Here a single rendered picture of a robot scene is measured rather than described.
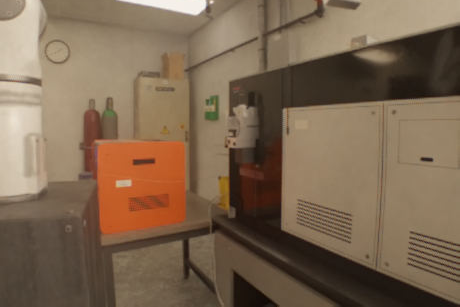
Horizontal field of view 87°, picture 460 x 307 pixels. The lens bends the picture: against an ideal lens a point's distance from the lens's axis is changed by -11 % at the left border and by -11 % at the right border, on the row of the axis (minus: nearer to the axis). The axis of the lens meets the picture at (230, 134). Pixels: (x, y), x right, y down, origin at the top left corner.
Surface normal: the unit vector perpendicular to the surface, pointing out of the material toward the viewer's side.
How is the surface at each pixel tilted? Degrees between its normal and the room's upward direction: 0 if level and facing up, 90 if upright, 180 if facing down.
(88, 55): 90
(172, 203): 90
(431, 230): 90
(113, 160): 90
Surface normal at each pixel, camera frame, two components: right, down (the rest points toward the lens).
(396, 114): -0.85, 0.01
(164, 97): 0.52, 0.02
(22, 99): 0.90, 0.01
